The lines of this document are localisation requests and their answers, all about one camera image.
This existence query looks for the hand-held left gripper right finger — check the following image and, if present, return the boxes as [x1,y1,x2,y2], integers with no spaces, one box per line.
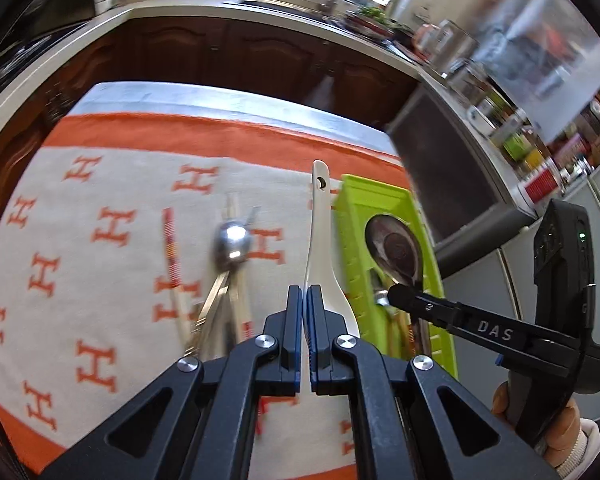
[307,284,561,480]

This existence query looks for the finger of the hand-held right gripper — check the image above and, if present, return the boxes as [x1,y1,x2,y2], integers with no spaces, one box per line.
[387,284,588,378]

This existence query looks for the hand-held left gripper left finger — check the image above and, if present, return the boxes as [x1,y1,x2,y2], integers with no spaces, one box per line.
[45,285,305,480]

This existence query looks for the white ceramic spoon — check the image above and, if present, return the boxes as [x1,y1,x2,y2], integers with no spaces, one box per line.
[304,160,361,341]

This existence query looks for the large steel spoon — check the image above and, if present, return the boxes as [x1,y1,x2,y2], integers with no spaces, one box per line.
[211,217,255,341]

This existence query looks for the green plastic utensil tray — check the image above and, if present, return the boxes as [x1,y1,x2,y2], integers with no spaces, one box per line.
[334,174,458,381]

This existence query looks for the person's right forearm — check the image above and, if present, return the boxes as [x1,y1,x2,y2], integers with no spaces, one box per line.
[555,417,600,480]

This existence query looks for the person's right hand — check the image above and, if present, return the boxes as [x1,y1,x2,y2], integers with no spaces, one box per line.
[491,380,581,467]

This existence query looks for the grey refrigerator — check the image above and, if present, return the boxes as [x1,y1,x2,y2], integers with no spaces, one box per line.
[440,175,600,421]

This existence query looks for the red box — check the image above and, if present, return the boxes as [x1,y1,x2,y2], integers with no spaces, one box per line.
[522,167,563,206]

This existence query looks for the green label bottle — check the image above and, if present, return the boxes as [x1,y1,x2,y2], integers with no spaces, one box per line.
[502,132,531,161]

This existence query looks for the orange and white patterned tablecloth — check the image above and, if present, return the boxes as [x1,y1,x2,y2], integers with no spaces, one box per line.
[0,112,411,480]

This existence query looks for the white plastic bag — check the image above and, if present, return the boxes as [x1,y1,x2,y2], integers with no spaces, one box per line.
[305,77,336,111]

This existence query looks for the white electric kettle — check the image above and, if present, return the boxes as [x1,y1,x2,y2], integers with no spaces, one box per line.
[412,22,448,61]

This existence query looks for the brown wooden base cabinets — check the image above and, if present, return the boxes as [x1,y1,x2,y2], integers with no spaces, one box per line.
[0,15,421,241]

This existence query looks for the plate of green vegetables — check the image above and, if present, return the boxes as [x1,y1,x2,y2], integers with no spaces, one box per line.
[352,5,396,28]

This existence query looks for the white kitchen countertop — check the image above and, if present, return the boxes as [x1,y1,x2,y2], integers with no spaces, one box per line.
[0,0,546,221]

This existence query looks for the black glass range hood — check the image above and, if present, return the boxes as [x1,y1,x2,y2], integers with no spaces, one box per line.
[0,0,96,76]

